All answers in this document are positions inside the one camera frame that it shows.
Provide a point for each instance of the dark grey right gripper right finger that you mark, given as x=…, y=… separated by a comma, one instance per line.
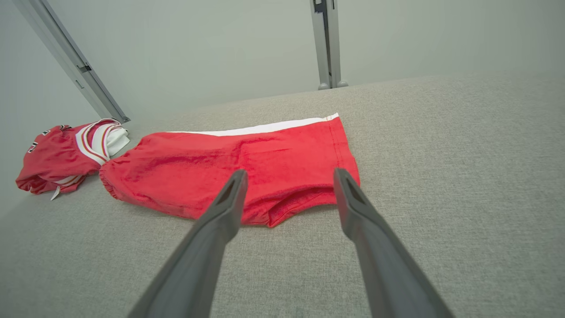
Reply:
x=388, y=274

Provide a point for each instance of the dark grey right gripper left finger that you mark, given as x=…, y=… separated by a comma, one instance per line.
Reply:
x=203, y=256

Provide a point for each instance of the red shorts with white stripe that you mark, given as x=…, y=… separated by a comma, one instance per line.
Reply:
x=198, y=163

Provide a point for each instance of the red basketball jersey white trim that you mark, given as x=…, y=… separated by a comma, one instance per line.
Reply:
x=53, y=159

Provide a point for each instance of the grey metal wall rail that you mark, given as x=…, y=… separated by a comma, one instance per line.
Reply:
x=70, y=62

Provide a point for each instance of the grey metal rail with posts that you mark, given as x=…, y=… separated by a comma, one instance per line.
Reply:
x=327, y=44

